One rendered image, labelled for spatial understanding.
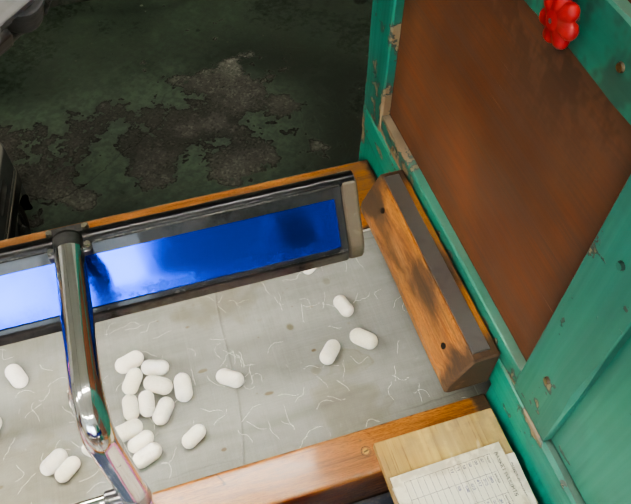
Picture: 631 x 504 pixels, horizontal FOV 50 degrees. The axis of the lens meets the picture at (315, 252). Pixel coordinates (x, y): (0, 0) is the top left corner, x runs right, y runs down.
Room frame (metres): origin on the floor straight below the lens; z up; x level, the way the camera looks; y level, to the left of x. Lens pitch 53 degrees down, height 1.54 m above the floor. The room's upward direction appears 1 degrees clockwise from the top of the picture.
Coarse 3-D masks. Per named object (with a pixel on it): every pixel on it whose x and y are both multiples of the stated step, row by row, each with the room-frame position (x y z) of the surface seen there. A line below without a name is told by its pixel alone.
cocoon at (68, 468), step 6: (72, 456) 0.28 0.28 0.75; (66, 462) 0.27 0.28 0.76; (72, 462) 0.27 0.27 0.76; (78, 462) 0.27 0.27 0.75; (60, 468) 0.27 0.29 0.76; (66, 468) 0.27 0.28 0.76; (72, 468) 0.27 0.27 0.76; (78, 468) 0.27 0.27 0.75; (60, 474) 0.26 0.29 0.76; (66, 474) 0.26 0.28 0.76; (72, 474) 0.26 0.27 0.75; (60, 480) 0.25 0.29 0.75; (66, 480) 0.25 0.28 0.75
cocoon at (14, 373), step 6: (12, 366) 0.39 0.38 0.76; (18, 366) 0.39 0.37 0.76; (6, 372) 0.38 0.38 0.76; (12, 372) 0.38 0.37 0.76; (18, 372) 0.38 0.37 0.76; (24, 372) 0.39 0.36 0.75; (12, 378) 0.38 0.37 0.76; (18, 378) 0.38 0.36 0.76; (24, 378) 0.38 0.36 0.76; (12, 384) 0.37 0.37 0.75; (18, 384) 0.37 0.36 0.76; (24, 384) 0.37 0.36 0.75
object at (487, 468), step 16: (480, 448) 0.29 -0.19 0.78; (496, 448) 0.29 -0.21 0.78; (432, 464) 0.27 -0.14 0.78; (448, 464) 0.27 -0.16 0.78; (464, 464) 0.27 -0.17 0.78; (480, 464) 0.27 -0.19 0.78; (496, 464) 0.27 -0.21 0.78; (512, 464) 0.27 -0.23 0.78; (400, 480) 0.25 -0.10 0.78; (416, 480) 0.25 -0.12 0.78; (432, 480) 0.25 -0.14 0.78; (448, 480) 0.25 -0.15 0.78; (464, 480) 0.25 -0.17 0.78; (480, 480) 0.25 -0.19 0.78; (496, 480) 0.25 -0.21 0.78; (512, 480) 0.25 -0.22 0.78; (400, 496) 0.23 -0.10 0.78; (416, 496) 0.23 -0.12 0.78; (432, 496) 0.24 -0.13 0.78; (448, 496) 0.24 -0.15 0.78; (464, 496) 0.24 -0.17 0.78; (480, 496) 0.24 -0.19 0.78; (496, 496) 0.24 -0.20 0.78; (512, 496) 0.24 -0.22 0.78; (528, 496) 0.24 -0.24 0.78
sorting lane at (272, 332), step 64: (128, 320) 0.47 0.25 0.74; (192, 320) 0.48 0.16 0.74; (256, 320) 0.48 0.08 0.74; (320, 320) 0.48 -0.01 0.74; (384, 320) 0.48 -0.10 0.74; (0, 384) 0.38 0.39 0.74; (64, 384) 0.38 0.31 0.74; (192, 384) 0.38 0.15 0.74; (256, 384) 0.38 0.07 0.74; (320, 384) 0.39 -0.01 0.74; (384, 384) 0.39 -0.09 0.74; (0, 448) 0.29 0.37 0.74; (64, 448) 0.30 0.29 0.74; (192, 448) 0.30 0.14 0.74; (256, 448) 0.30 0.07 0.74
